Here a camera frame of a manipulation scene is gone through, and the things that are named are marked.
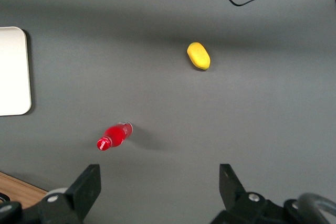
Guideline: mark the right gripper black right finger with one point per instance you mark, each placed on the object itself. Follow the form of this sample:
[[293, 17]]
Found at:
[[231, 187]]

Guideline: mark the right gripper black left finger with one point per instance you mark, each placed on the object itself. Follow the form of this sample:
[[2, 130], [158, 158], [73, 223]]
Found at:
[[84, 184]]

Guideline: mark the cream rectangular tray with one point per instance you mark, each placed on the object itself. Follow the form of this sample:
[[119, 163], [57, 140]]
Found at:
[[13, 72]]

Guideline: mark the red drink bottle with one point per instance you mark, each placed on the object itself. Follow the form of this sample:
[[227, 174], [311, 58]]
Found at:
[[115, 134]]

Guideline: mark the wooden drawer cabinet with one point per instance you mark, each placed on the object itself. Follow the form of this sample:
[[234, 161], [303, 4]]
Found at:
[[15, 188]]

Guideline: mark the yellow lemon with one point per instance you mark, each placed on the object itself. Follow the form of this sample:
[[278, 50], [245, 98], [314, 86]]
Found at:
[[198, 56]]

